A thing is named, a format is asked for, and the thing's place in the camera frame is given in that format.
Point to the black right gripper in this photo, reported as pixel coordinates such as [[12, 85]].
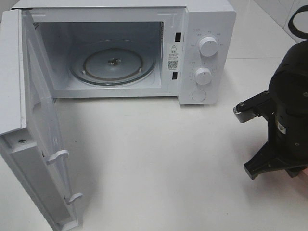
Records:
[[287, 148]]

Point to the white door release button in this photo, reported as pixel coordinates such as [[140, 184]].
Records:
[[199, 95]]

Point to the white microwave door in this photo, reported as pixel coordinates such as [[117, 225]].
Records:
[[30, 139]]

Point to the lower white control knob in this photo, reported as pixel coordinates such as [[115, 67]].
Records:
[[203, 76]]

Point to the white control knob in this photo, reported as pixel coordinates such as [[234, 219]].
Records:
[[203, 76], [208, 46]]

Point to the upper white control knob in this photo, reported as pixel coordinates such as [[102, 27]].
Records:
[[208, 46]]

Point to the white microwave oven body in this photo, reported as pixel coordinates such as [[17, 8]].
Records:
[[68, 24]]

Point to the white warning label sticker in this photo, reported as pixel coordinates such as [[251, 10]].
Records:
[[173, 56]]

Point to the glass microwave turntable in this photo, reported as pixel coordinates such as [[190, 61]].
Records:
[[113, 62]]

